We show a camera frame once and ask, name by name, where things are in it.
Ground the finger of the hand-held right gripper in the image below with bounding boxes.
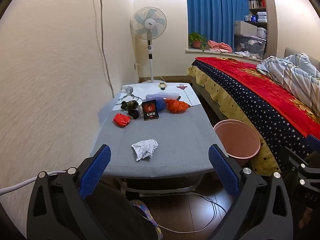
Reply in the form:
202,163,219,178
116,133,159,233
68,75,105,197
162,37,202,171
287,166,315,189
284,146,320,172

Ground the potted green plant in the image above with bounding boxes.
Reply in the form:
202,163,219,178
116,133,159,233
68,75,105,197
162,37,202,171
189,32,208,50

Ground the wooden bookshelf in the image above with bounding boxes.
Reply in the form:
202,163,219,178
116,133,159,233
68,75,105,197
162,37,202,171
247,0,278,60

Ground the striped blue quilt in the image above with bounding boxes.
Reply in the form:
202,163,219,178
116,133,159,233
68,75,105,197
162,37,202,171
257,53,320,105

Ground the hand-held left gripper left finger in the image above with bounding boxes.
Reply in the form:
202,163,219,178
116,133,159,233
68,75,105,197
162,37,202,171
26,144,112,240

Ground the bed with red star blanket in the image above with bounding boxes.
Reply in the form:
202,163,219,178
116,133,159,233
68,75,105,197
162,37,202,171
187,57,320,175

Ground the white printed sheet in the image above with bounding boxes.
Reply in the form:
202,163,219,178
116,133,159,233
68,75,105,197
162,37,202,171
112,83,202,112

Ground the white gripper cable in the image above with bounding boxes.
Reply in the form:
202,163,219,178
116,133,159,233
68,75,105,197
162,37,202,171
0,170,68,197

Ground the pink folded cloth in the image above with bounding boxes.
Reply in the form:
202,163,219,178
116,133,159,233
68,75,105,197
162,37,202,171
207,40,233,53

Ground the pink waste bin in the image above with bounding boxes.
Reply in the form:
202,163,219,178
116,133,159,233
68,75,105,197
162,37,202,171
214,120,262,168

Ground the white standing fan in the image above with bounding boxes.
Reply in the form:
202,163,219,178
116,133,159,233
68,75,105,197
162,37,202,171
130,6,167,83

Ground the red wrapper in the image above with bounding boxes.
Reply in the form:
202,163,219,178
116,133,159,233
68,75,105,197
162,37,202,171
113,113,131,128

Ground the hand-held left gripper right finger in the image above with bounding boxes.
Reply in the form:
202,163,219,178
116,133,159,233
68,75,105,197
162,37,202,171
207,144,294,240

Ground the black snack packet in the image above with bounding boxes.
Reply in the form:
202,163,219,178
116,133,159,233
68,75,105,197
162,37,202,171
141,99,160,121

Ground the clear plastic bag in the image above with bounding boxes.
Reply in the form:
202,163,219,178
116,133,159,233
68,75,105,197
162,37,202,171
146,92,181,103

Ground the colourful slipper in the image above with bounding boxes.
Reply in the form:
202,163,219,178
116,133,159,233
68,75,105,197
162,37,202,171
130,199,163,240

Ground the blue curtain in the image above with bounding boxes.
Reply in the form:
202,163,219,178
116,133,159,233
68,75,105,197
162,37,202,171
185,0,252,53

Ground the white floor cable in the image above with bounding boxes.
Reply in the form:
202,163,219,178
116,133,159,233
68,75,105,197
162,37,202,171
140,192,227,233

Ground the white paper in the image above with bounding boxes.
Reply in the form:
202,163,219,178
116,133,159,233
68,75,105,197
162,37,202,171
131,139,159,162

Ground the grey storage box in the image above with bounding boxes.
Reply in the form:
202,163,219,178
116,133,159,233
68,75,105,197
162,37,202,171
234,20,258,37

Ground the dark camouflage wrapper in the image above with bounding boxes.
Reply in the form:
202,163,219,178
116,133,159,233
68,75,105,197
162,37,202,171
121,100,139,111

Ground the orange plastic bag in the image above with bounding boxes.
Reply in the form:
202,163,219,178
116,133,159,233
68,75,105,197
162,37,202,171
165,99,188,114

